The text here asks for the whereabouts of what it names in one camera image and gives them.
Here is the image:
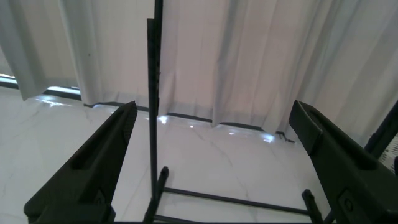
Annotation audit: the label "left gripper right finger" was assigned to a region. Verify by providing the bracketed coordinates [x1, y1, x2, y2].
[288, 99, 398, 224]

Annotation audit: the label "black clothes rack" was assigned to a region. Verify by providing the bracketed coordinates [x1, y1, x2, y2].
[142, 0, 398, 224]

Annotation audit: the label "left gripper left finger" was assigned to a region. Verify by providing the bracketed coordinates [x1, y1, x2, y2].
[24, 100, 139, 224]

